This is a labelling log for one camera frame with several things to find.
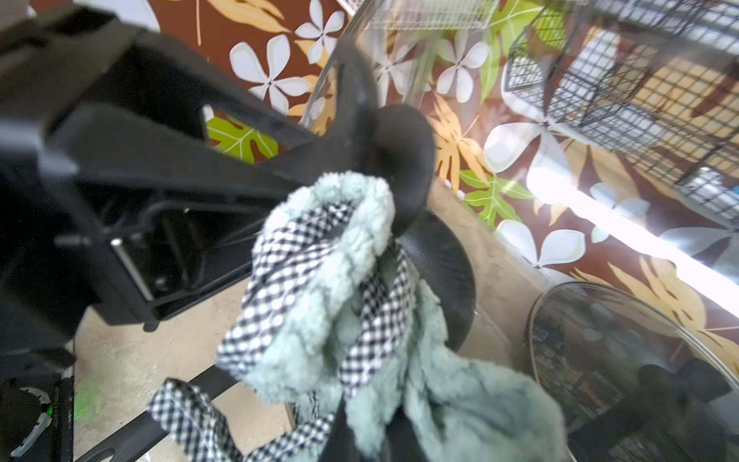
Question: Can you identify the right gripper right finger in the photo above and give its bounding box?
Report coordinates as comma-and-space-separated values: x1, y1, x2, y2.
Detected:
383, 421, 428, 462

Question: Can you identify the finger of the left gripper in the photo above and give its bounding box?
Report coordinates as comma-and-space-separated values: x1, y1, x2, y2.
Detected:
262, 40, 378, 185

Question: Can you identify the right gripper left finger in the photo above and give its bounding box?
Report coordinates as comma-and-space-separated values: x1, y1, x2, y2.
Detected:
319, 403, 361, 462

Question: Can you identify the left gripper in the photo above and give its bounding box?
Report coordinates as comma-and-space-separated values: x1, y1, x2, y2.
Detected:
1, 5, 314, 380

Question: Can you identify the green microfibre cloth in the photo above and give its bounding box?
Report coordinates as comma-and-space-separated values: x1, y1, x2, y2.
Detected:
148, 172, 567, 461

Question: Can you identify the glass pot lid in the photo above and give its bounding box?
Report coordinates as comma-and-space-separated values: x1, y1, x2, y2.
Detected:
328, 17, 594, 230

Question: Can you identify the small pan with lid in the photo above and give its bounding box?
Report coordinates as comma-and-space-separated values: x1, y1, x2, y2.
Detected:
527, 282, 738, 461

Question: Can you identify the white wire basket left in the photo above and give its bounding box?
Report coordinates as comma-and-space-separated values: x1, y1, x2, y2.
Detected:
338, 0, 500, 31

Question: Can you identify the black wire basket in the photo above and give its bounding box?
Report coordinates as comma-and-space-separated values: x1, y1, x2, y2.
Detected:
503, 1, 738, 228

